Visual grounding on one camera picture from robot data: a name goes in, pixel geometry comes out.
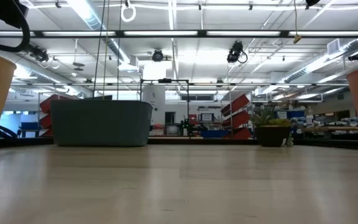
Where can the teal plastic bin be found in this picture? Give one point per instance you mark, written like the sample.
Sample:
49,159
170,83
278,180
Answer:
104,121

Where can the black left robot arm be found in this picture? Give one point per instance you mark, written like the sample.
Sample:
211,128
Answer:
2,11

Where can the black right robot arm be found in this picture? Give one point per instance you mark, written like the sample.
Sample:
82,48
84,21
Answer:
312,2

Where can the small computer monitor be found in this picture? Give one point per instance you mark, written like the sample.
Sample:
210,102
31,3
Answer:
206,117

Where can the blue storage bin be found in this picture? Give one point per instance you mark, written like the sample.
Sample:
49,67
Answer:
211,133

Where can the red angled shelf rack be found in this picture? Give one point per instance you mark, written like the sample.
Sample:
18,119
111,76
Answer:
47,116
239,116

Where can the black bar with light strips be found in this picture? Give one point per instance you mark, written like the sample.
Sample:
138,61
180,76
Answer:
166,33

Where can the potted succulent plant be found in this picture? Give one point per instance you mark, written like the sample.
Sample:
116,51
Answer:
272,135

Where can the long wooden workbench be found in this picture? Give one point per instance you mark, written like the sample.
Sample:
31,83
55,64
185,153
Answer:
334,128

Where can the white air vent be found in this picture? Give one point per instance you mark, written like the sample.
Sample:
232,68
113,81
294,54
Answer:
333,46

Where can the black dome camera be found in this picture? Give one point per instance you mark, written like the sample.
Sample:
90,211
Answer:
158,55

